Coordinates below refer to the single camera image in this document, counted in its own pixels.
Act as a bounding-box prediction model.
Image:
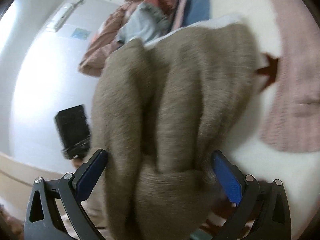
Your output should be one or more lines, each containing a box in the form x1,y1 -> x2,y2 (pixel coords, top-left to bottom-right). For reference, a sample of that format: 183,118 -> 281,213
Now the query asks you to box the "brown knitted sweater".
91,23 -> 257,239

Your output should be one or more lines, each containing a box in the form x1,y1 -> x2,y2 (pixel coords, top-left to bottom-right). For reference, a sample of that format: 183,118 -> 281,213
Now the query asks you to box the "person's left hand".
71,154 -> 89,169

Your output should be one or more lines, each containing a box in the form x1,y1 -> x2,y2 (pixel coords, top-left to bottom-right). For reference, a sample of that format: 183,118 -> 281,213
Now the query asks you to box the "near pink pillow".
261,0 -> 319,153

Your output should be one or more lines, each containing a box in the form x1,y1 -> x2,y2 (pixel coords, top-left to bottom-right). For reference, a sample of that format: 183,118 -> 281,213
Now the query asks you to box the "white air conditioner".
52,0 -> 85,32

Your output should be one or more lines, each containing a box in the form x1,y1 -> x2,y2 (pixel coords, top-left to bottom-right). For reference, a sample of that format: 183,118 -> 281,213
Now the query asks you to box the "light blue folded garment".
116,2 -> 170,44

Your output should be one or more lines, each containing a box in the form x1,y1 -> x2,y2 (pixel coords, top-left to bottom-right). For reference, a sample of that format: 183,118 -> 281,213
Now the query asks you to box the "pink crumpled quilt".
78,0 -> 176,77

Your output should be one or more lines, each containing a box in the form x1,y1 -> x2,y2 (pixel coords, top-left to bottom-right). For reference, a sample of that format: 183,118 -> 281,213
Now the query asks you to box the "striped bed blanket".
139,0 -> 320,240

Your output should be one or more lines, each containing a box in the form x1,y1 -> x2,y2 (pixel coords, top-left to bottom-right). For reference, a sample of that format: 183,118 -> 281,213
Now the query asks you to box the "blue wall poster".
71,28 -> 91,41

